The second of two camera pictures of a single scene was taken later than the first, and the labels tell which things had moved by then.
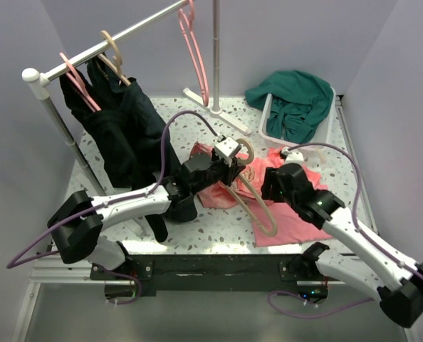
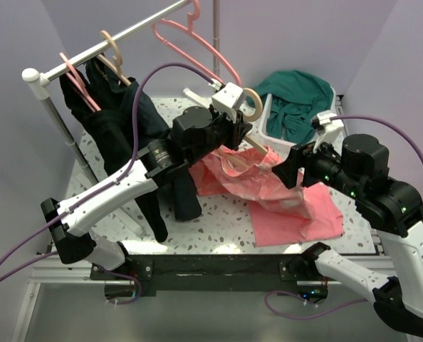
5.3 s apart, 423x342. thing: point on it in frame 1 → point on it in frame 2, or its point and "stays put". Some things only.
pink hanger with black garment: x=80 y=85 stays put
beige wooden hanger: x=243 y=206 → x=257 y=147
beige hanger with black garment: x=117 y=69 stays put
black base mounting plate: x=203 y=273 stays put
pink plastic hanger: x=191 y=21 → x=191 y=18
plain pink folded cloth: x=273 y=224 stays put
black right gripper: x=270 y=179 → x=287 y=167
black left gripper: x=231 y=168 → x=237 y=130
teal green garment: x=296 y=103 stays put
